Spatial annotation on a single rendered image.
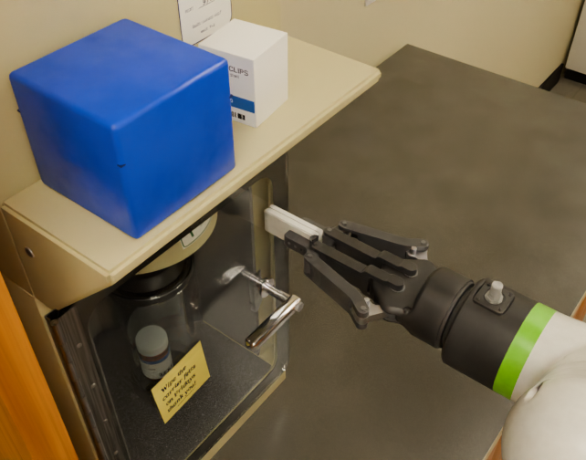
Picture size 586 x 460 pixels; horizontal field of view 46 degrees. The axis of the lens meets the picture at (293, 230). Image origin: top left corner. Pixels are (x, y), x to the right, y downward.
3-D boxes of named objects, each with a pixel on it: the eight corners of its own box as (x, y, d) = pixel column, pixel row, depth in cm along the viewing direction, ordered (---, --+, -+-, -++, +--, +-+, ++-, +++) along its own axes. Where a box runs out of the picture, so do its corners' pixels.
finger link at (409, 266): (412, 274, 68) (420, 266, 68) (321, 225, 73) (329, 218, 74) (407, 300, 70) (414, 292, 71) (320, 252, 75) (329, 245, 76)
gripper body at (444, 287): (487, 265, 66) (403, 225, 70) (444, 318, 61) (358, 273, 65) (473, 316, 71) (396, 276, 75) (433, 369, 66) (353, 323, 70)
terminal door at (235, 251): (129, 526, 83) (49, 310, 56) (285, 363, 101) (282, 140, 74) (133, 530, 83) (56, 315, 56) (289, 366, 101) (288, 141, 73)
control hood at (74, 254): (31, 299, 54) (-6, 203, 47) (284, 118, 73) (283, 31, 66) (131, 373, 49) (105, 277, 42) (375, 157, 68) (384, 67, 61)
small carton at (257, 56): (204, 111, 56) (197, 44, 52) (238, 83, 59) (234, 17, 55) (256, 129, 54) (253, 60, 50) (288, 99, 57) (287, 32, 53)
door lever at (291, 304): (221, 335, 80) (219, 321, 78) (272, 287, 85) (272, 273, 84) (256, 359, 77) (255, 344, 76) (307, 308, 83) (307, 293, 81)
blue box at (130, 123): (40, 183, 49) (5, 72, 43) (143, 121, 55) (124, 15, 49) (137, 243, 45) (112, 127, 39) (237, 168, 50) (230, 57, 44)
